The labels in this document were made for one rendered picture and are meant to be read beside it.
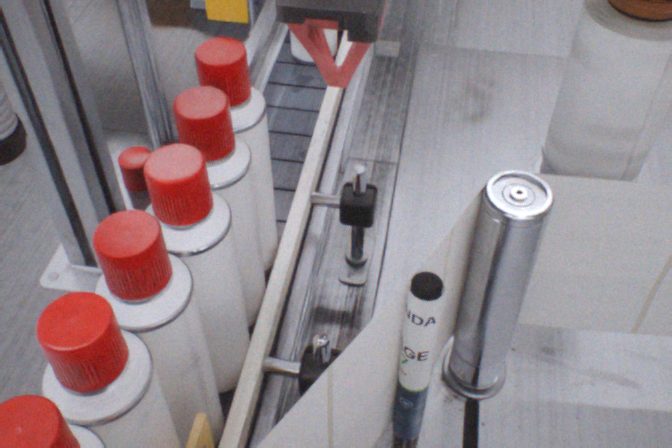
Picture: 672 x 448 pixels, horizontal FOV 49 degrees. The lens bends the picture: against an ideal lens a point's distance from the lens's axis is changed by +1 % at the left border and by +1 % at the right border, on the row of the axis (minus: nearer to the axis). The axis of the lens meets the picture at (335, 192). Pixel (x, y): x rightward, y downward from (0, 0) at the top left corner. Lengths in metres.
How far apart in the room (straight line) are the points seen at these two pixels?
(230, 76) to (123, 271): 0.16
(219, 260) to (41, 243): 0.33
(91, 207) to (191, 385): 0.23
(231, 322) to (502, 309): 0.17
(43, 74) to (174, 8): 0.50
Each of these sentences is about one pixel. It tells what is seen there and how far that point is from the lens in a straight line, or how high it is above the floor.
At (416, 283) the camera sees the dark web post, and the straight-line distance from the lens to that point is 0.36.
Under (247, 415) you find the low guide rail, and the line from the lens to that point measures 0.50.
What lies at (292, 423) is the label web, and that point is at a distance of 0.34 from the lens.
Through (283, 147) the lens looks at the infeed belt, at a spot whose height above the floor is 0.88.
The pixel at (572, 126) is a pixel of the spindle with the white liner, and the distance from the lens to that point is 0.62.
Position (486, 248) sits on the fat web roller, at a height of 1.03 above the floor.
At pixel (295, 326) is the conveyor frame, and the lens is 0.57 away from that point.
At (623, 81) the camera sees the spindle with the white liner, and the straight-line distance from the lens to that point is 0.59.
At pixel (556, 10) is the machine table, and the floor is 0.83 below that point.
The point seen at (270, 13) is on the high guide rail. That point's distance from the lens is 0.75.
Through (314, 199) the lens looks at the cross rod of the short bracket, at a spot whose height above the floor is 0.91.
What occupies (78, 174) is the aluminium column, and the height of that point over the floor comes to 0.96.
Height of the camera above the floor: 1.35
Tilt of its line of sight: 46 degrees down
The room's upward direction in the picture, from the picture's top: straight up
